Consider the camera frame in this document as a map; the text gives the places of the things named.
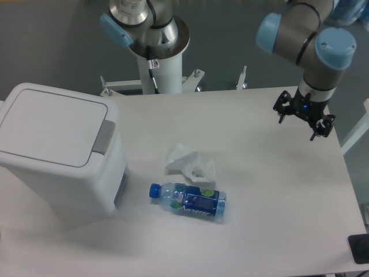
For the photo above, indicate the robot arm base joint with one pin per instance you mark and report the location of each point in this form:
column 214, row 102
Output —
column 148, row 28

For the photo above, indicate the white metal table frame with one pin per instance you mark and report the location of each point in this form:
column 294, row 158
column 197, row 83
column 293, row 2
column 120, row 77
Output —
column 189, row 84

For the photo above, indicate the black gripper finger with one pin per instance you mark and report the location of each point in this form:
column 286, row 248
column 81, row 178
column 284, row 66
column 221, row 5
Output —
column 282, row 105
column 323, row 126

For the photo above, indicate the white frame post right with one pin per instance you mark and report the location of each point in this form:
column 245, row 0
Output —
column 356, row 132

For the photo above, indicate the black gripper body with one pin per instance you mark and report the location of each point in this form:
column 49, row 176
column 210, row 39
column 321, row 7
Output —
column 306, row 109

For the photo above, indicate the white plastic trash can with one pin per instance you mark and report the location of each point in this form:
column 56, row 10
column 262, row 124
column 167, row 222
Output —
column 95, row 189

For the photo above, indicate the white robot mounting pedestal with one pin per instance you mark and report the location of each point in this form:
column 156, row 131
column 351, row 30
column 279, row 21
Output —
column 160, row 73

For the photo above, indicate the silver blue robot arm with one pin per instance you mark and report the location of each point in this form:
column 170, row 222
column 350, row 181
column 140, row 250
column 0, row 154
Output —
column 323, row 55

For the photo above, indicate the black device at table edge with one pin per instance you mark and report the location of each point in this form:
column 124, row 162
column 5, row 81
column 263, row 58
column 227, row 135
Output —
column 359, row 248

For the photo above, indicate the blue plastic water bottle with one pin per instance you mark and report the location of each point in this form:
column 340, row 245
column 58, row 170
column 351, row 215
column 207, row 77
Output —
column 189, row 200

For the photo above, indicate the crumpled white plastic wrapper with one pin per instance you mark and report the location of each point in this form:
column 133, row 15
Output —
column 194, row 165

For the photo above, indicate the white trash can lid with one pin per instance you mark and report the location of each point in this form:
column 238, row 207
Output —
column 56, row 127

